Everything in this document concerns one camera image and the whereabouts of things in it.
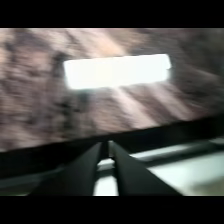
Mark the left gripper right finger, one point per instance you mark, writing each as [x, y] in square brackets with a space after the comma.
[136, 180]

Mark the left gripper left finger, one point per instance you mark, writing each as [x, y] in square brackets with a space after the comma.
[80, 176]

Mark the silver frame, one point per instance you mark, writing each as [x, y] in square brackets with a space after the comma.
[186, 170]

